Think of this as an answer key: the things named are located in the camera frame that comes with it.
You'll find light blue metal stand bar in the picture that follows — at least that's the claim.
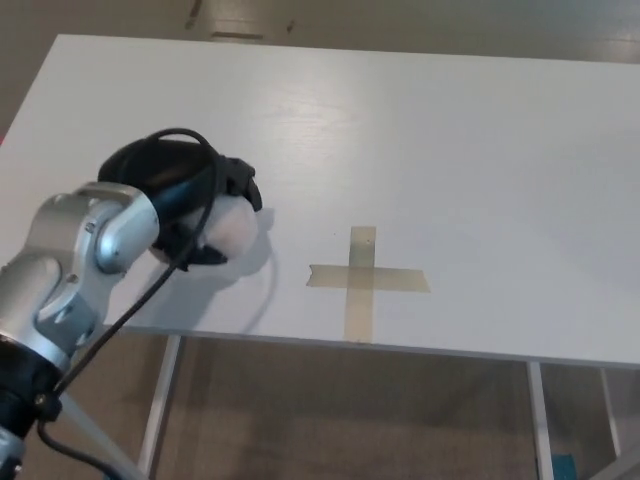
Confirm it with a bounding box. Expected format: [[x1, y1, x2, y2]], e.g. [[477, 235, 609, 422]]
[[59, 394, 146, 480]]

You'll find white round plush toy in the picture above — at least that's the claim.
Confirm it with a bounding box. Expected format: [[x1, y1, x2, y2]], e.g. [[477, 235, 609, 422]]
[[197, 196, 260, 262]]

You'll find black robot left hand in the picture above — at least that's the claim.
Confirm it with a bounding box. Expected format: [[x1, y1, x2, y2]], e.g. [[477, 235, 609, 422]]
[[97, 137, 264, 274]]

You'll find white metal table leg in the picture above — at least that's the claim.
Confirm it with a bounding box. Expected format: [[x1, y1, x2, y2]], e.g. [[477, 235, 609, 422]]
[[527, 360, 556, 480], [137, 335, 182, 471], [599, 368, 624, 459]]

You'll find black robot wrist cable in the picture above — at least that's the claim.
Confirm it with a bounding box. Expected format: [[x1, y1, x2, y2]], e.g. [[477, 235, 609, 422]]
[[37, 128, 224, 480]]

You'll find teal object on floor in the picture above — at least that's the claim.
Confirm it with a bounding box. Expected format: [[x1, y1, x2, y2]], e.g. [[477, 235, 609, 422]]
[[552, 453, 579, 480]]

